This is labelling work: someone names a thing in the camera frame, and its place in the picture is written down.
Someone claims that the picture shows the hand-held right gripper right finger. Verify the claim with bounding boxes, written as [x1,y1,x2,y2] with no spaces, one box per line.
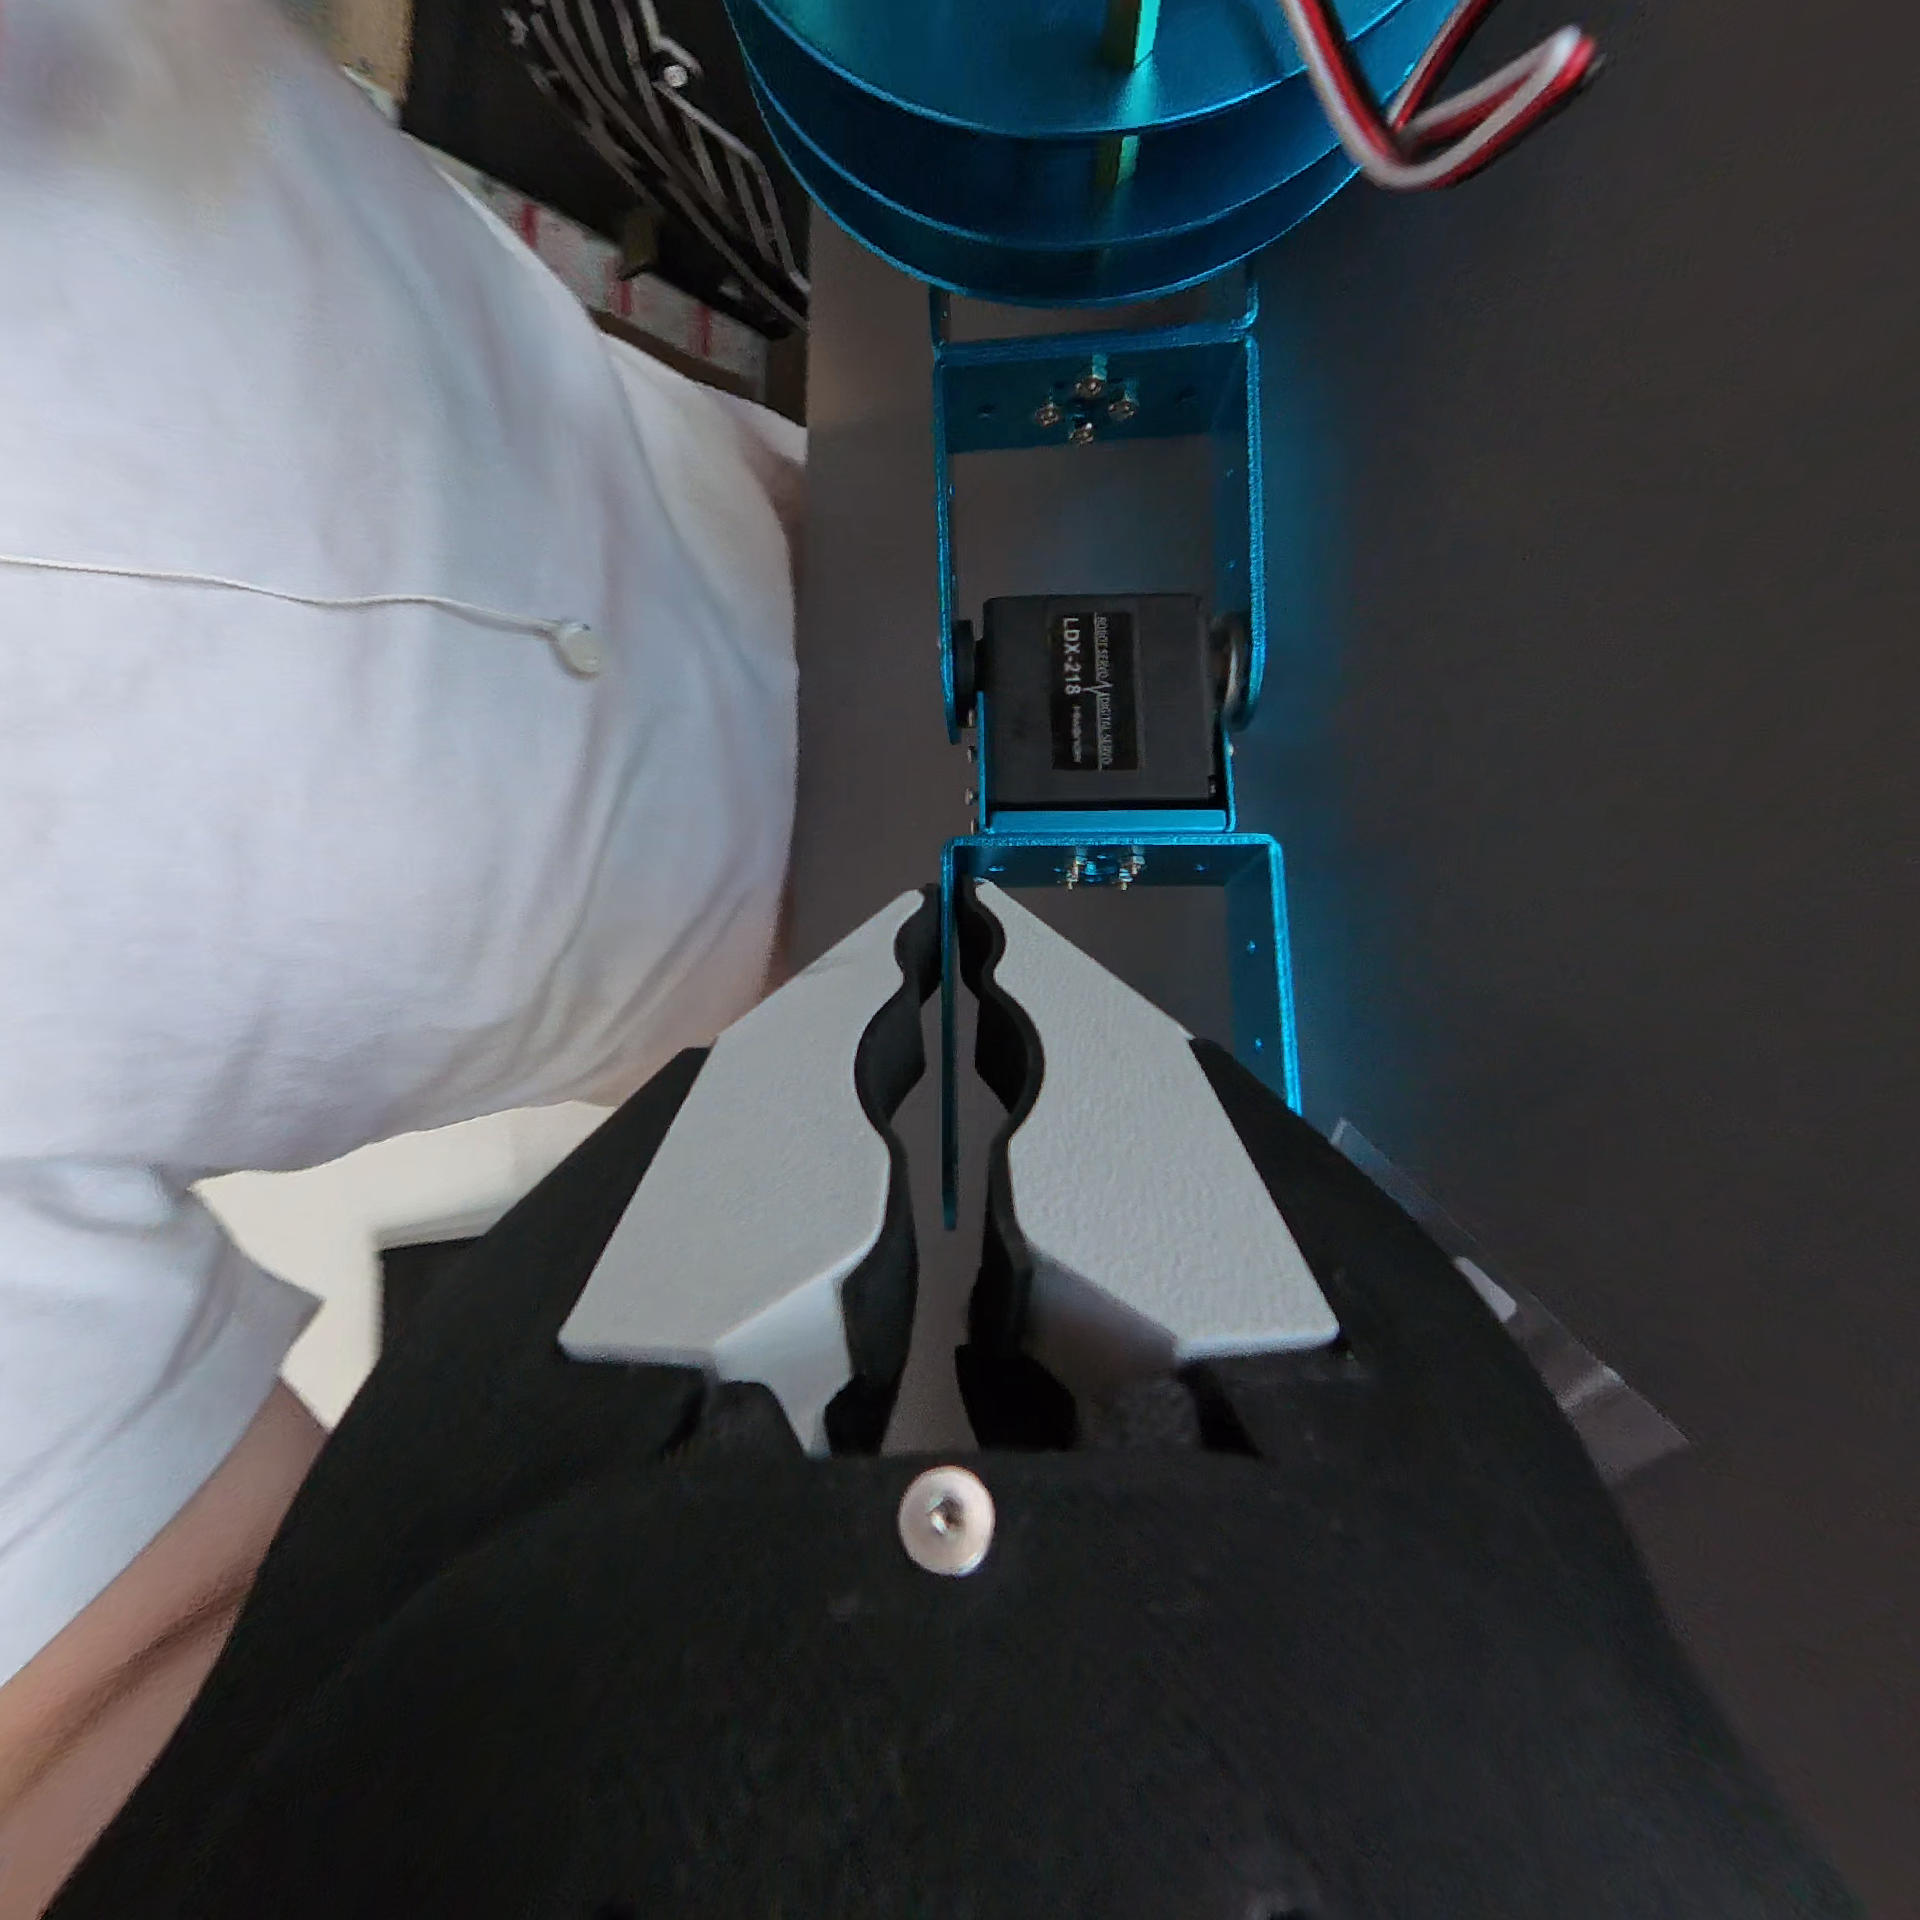
[957,878,1342,1448]

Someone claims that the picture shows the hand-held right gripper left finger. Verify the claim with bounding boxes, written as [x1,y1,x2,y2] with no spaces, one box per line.
[559,885,932,1460]

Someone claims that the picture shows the blue toy robot arm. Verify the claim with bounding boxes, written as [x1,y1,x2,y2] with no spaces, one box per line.
[720,0,1442,1234]

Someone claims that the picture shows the person's left forearm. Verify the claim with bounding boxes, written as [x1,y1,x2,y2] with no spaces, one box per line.
[0,1388,337,1912]

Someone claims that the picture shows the dark grey desk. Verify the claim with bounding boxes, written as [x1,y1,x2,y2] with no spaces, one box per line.
[780,0,1920,1920]

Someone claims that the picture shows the small clear screw bag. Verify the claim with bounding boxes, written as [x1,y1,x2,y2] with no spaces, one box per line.
[1333,1112,1685,1490]

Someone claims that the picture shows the person's white shirt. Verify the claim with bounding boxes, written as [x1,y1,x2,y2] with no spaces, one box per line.
[0,0,812,1690]

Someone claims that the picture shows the black white-striped cloth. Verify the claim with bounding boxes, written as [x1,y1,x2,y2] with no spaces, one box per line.
[503,0,812,338]

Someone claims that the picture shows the red white servo cable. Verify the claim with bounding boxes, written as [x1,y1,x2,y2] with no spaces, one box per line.
[1286,0,1609,195]

